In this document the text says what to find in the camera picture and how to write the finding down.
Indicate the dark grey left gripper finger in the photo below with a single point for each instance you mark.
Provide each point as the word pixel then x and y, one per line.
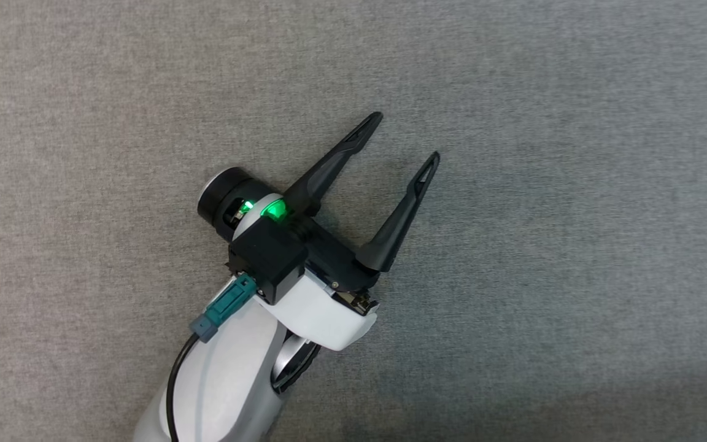
pixel 323 178
pixel 390 236

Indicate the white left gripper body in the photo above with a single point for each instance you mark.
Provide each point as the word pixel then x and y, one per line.
pixel 329 307

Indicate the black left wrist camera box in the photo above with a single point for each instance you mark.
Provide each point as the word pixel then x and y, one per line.
pixel 267 258

